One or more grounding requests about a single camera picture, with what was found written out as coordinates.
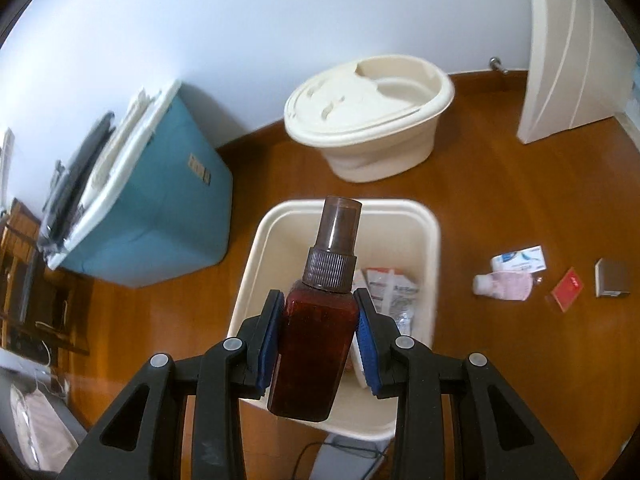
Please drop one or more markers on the cream round mop bucket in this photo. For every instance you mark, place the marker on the cream round mop bucket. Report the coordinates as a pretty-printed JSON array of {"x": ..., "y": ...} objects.
[{"x": 370, "y": 135}]

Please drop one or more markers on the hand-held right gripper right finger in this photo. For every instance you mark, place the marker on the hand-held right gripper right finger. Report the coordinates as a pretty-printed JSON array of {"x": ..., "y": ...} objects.
[{"x": 367, "y": 355}]

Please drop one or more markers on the cream plastic trash bin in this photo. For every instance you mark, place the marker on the cream plastic trash bin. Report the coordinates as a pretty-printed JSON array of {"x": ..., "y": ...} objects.
[{"x": 295, "y": 232}]

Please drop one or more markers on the dark wooden furniture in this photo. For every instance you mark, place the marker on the dark wooden furniture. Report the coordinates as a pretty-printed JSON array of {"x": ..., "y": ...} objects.
[{"x": 30, "y": 280}]

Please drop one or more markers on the white and blue carton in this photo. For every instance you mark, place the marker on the white and blue carton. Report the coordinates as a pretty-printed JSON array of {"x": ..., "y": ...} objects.
[{"x": 520, "y": 259}]

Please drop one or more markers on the white door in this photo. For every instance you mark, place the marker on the white door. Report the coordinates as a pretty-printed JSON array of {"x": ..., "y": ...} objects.
[{"x": 565, "y": 50}]

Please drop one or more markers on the red and white packet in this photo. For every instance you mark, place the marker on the red and white packet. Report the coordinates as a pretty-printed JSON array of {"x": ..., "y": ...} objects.
[{"x": 361, "y": 280}]

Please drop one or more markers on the dark brown box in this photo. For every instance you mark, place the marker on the dark brown box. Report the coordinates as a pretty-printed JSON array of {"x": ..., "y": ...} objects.
[{"x": 612, "y": 277}]

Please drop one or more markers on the teal storage box white lid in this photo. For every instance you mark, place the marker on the teal storage box white lid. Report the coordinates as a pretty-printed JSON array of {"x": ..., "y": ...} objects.
[{"x": 150, "y": 210}]

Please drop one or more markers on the brown spray bottle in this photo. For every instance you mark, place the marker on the brown spray bottle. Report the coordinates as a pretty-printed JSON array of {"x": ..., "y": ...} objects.
[{"x": 315, "y": 340}]

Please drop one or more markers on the pale cloth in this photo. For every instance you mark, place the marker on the pale cloth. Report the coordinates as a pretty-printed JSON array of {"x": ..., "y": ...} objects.
[{"x": 40, "y": 425}]

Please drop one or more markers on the red card packet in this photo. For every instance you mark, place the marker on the red card packet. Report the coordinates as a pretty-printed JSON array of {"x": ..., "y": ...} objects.
[{"x": 565, "y": 289}]

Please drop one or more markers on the metal door stopper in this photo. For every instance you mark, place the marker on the metal door stopper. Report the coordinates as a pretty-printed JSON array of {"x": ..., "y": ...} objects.
[{"x": 497, "y": 64}]

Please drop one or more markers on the cream folded cloth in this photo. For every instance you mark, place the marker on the cream folded cloth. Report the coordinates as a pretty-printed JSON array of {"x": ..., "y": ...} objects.
[{"x": 120, "y": 135}]

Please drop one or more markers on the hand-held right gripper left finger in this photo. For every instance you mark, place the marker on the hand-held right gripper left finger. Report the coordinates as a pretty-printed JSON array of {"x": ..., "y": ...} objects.
[{"x": 267, "y": 355}]

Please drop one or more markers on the white printed snack packet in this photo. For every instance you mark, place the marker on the white printed snack packet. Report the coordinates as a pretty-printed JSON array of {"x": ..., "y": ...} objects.
[{"x": 395, "y": 295}]

